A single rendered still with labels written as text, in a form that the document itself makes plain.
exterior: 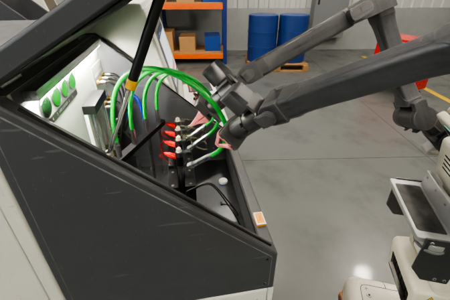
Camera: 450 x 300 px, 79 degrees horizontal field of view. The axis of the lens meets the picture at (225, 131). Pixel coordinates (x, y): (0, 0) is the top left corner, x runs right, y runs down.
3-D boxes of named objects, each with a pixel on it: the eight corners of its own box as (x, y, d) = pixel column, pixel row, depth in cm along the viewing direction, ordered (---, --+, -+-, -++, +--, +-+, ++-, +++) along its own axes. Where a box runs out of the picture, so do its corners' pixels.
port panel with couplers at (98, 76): (117, 143, 110) (100, 67, 95) (108, 144, 110) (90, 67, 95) (122, 128, 121) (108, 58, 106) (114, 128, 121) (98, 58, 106)
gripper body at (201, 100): (197, 96, 90) (213, 81, 87) (219, 116, 93) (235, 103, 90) (194, 103, 84) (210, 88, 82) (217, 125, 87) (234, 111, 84)
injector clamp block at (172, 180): (197, 215, 106) (195, 185, 98) (171, 218, 104) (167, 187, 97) (192, 164, 135) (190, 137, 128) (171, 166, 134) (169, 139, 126)
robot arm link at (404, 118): (444, 118, 86) (431, 116, 92) (423, 98, 85) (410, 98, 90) (425, 141, 87) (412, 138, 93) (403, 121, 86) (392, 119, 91)
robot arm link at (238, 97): (278, 123, 59) (290, 98, 64) (239, 88, 57) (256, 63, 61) (246, 138, 69) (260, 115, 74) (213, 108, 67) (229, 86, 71)
